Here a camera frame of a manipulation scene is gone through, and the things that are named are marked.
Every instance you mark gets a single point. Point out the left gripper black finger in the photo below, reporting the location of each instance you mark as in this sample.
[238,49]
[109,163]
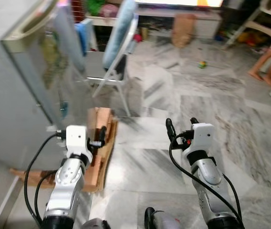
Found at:
[103,135]

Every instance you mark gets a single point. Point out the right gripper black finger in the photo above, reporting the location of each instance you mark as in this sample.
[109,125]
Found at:
[170,128]
[194,120]

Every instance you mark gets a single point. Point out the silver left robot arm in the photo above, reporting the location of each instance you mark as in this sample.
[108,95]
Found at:
[68,186]

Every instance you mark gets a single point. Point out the small grey fridge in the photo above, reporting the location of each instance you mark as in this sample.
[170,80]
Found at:
[16,105]

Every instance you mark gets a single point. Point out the orange clay brick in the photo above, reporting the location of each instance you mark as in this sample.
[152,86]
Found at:
[99,167]
[102,119]

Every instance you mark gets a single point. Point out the white metal folding rack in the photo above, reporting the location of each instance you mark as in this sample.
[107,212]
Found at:
[106,80]

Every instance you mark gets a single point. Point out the small green yellow toy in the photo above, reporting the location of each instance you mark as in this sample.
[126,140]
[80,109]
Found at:
[202,65]

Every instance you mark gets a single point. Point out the brown wooden board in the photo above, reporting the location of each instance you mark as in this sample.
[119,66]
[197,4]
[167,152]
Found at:
[30,172]

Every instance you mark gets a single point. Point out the grey right robot leg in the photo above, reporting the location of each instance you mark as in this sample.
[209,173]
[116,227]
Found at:
[164,222]

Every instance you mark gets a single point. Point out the brown paper bag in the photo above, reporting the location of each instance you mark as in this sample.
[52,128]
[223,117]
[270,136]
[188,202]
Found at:
[184,31]

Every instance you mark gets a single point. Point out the white low television cabinet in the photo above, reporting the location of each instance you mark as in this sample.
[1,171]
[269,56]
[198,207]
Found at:
[206,26]

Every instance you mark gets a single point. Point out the small red ball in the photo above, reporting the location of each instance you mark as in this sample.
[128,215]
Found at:
[137,37]

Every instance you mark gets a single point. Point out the light blue towel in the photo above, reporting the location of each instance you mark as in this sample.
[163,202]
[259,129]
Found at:
[121,33]

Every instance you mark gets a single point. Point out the flat television screen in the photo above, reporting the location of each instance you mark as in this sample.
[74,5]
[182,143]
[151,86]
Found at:
[173,2]

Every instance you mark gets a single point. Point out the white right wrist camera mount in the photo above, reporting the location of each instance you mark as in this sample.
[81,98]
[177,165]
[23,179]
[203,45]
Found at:
[203,136]

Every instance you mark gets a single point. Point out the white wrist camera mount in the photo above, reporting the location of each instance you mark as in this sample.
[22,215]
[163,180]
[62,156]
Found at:
[77,138]
[203,136]

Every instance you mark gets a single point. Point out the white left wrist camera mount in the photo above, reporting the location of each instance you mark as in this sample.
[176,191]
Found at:
[77,138]

